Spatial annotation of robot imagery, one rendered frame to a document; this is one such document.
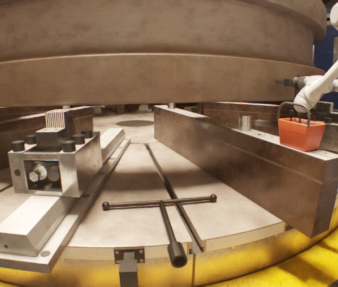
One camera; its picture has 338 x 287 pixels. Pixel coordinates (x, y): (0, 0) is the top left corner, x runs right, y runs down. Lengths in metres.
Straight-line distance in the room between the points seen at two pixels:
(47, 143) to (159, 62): 0.71
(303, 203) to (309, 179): 0.12
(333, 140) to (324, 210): 1.12
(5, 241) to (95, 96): 0.85
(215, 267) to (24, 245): 0.87
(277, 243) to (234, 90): 0.91
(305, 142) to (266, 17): 1.09
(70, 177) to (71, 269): 0.43
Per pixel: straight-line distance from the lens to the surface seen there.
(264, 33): 2.02
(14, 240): 1.11
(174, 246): 1.08
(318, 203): 1.25
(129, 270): 1.02
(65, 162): 1.24
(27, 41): 1.84
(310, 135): 1.25
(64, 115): 1.41
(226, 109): 3.51
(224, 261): 1.38
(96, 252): 1.20
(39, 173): 1.34
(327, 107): 2.45
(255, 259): 1.49
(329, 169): 1.22
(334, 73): 1.47
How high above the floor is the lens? 0.99
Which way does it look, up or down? 14 degrees down
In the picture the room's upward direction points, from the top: straight up
